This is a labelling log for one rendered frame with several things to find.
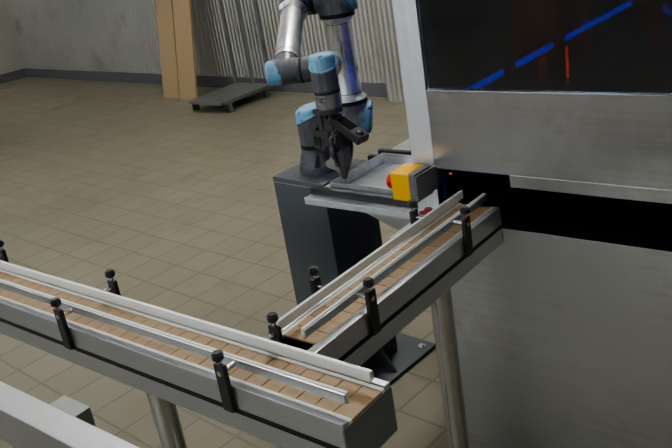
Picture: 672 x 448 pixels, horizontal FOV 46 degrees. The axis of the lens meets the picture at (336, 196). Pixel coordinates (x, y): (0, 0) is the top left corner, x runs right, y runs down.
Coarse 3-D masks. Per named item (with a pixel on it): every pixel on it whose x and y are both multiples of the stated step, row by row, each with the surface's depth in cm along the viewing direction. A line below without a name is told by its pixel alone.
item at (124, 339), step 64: (0, 256) 198; (0, 320) 182; (64, 320) 161; (128, 320) 153; (192, 320) 149; (128, 384) 155; (192, 384) 140; (256, 384) 132; (320, 384) 122; (384, 384) 126
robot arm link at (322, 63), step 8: (312, 56) 218; (320, 56) 217; (328, 56) 217; (312, 64) 218; (320, 64) 217; (328, 64) 217; (336, 64) 220; (312, 72) 219; (320, 72) 217; (328, 72) 218; (336, 72) 220; (312, 80) 220; (320, 80) 218; (328, 80) 218; (336, 80) 220; (320, 88) 219; (328, 88) 219; (336, 88) 220
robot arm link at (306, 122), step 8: (312, 104) 274; (296, 112) 272; (304, 112) 269; (312, 112) 268; (296, 120) 273; (304, 120) 269; (312, 120) 269; (304, 128) 271; (312, 128) 270; (304, 136) 272; (312, 136) 271; (304, 144) 273; (312, 144) 272
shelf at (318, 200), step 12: (408, 144) 261; (504, 180) 219; (492, 192) 215; (312, 204) 227; (324, 204) 224; (336, 204) 221; (348, 204) 218; (360, 204) 216; (372, 204) 215; (384, 204) 214; (396, 216) 209; (408, 216) 207
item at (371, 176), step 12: (384, 156) 245; (396, 156) 242; (408, 156) 239; (360, 168) 237; (372, 168) 241; (384, 168) 241; (396, 168) 239; (336, 180) 229; (348, 180) 233; (360, 180) 234; (372, 180) 232; (384, 180) 231; (372, 192) 218; (384, 192) 215
